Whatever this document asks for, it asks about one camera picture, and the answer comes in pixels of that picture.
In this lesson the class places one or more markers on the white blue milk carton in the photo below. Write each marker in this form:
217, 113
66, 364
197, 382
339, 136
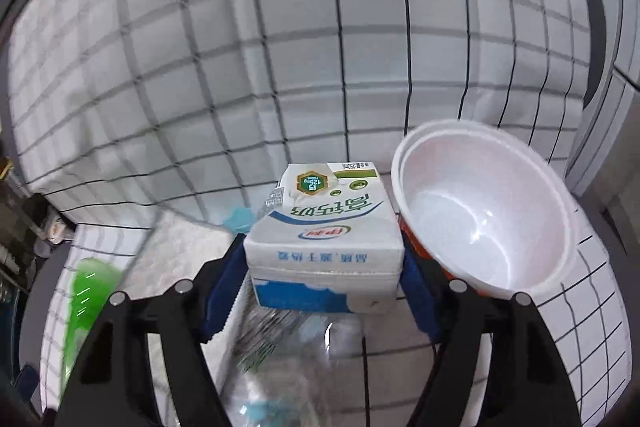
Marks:
325, 232

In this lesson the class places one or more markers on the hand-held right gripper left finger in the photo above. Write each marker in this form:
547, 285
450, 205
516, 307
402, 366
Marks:
225, 297

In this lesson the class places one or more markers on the light blue plastic piece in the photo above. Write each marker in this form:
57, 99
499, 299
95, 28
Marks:
240, 219

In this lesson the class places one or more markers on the dark grey office chair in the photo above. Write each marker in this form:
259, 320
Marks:
590, 32

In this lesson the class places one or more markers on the orange white instant noodle bowl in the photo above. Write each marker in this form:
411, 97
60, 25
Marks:
475, 217

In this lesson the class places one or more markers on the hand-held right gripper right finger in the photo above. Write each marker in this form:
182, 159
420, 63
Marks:
422, 302

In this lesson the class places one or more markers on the green plastic bottle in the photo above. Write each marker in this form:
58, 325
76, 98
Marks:
92, 302

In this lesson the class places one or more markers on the clear plastic bottle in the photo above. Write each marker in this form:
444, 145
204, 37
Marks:
290, 367

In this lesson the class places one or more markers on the white black checkered cloth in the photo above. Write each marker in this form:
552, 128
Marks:
200, 57

